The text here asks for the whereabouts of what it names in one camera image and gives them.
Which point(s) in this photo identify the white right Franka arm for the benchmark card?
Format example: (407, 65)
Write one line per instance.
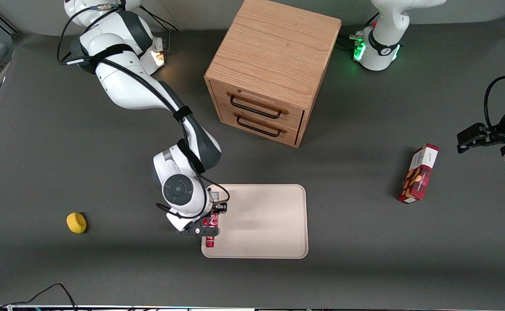
(122, 82)

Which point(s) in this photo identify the yellow sponge ball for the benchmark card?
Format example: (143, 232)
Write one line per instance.
(76, 223)

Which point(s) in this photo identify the beige rectangular tray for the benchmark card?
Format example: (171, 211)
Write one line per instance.
(265, 222)

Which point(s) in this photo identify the red snack box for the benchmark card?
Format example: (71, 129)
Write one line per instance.
(418, 175)

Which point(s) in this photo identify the wooden drawer cabinet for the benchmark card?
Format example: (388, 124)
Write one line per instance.
(274, 52)

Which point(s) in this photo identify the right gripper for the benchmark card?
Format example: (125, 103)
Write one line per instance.
(218, 207)

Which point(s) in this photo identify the red Coca-Cola aluminium bottle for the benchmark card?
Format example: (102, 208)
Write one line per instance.
(210, 238)

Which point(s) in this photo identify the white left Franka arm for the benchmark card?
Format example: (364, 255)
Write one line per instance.
(386, 34)

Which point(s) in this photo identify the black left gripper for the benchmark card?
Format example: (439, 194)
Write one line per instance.
(492, 134)

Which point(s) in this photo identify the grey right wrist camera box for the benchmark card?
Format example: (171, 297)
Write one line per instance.
(214, 196)

